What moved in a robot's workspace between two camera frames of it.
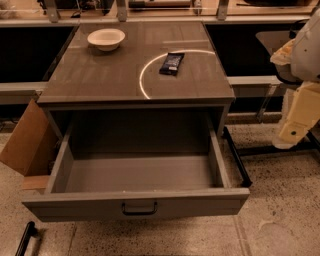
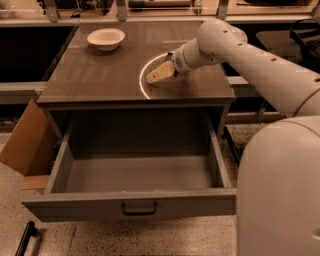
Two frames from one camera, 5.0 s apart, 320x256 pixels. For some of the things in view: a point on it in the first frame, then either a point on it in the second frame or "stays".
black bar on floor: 30,231 stays
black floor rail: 239,164 stays
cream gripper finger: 303,113 to 182,59
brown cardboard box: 32,148 stays
